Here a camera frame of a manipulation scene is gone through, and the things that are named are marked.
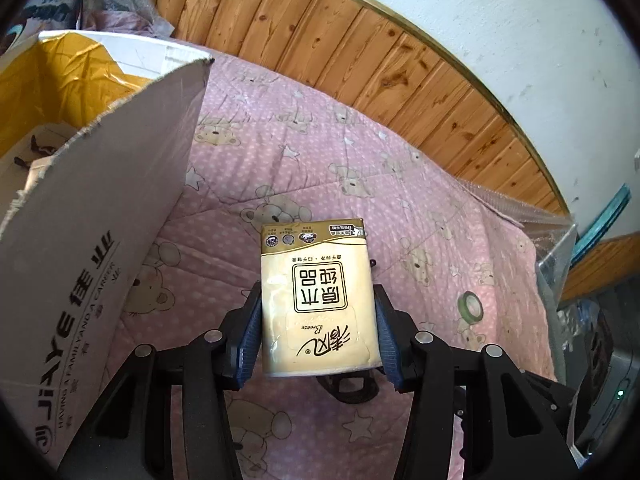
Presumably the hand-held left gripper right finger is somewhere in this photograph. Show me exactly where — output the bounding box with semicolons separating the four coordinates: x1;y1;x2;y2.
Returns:
374;284;588;480

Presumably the crumpled clear plastic bag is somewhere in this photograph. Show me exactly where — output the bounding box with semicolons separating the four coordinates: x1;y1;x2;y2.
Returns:
79;0;177;41

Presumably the green washi tape roll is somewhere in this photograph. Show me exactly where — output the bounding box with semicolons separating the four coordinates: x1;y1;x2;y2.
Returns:
457;291;485;322

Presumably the purple hair clip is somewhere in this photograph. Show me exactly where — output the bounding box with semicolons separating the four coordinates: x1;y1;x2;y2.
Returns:
12;135;60;168

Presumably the pink bear print blanket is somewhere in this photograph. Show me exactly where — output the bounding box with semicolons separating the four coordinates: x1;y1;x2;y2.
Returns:
100;45;573;480

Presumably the clear plastic storage bin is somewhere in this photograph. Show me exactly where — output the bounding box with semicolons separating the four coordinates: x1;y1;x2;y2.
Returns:
536;222;640;466

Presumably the bubble wrap sheet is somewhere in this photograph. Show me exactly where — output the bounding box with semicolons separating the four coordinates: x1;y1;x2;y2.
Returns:
462;179;577;243

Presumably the robot print poster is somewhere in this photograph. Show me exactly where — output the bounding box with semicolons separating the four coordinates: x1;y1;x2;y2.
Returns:
0;0;87;53

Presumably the teal flat board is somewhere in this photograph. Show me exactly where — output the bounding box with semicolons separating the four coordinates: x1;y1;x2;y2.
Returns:
569;184;633;267

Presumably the beige tissue pack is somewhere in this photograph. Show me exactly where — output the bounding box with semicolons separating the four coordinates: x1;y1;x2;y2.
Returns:
259;218;385;379

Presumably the black plastic object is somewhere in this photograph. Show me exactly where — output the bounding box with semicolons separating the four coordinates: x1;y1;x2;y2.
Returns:
314;371;383;406

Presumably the large cardboard box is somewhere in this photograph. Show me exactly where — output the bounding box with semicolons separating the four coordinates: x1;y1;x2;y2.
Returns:
0;30;216;468

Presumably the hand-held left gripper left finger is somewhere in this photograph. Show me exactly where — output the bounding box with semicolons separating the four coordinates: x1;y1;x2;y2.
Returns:
57;284;264;480

